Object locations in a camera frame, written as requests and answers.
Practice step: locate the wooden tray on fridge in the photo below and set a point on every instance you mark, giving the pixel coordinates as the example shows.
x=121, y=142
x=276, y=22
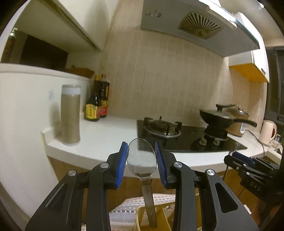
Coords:
x=80, y=71

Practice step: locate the black glass gas stove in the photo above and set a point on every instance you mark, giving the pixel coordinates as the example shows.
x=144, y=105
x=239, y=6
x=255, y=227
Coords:
x=188, y=141

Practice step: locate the white yellow wall cabinet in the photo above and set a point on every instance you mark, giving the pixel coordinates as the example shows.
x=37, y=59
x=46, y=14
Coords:
x=252, y=65

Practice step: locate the dark soy sauce bottle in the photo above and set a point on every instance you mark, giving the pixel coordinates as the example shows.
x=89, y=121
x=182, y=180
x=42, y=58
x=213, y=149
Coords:
x=93, y=104

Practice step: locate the black frying pan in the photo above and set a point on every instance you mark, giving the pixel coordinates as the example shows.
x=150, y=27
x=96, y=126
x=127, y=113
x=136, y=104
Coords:
x=222, y=119

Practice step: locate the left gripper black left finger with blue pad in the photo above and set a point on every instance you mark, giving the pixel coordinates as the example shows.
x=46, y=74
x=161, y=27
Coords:
x=62, y=208

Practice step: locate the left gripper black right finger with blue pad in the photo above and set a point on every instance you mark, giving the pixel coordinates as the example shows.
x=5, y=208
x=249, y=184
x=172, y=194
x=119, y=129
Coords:
x=220, y=207

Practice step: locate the large soy sauce bottle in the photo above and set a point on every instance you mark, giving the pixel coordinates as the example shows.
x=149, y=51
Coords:
x=104, y=95

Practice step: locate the stainless steel spoon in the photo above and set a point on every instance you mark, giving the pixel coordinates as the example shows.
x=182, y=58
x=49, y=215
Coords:
x=142, y=163

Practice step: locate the brown rice cooker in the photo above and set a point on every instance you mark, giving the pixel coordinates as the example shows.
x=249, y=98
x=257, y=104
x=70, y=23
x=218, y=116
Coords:
x=237, y=129

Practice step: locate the white upper cabinet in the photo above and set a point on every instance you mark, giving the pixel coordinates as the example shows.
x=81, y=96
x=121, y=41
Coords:
x=73, y=26

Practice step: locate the tall beige canister white lid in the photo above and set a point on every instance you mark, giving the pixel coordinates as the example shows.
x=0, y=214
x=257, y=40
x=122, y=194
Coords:
x=70, y=110

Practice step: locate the grey range hood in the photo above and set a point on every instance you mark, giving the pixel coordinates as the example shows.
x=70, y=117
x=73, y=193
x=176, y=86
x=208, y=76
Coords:
x=202, y=22

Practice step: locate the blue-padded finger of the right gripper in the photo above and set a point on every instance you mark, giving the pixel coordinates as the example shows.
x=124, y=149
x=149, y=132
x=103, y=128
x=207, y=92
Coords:
x=246, y=160

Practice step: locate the white checkered cloth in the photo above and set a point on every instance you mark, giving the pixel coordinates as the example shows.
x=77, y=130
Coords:
x=131, y=214

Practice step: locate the white refrigerator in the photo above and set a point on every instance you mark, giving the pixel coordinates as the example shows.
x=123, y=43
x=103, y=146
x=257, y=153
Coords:
x=30, y=103

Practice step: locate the white electric kettle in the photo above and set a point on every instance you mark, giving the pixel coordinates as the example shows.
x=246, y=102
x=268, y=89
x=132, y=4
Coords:
x=268, y=132

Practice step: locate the beige plastic utensil holder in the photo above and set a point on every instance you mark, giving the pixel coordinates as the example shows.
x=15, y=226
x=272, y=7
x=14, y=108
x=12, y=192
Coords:
x=155, y=218

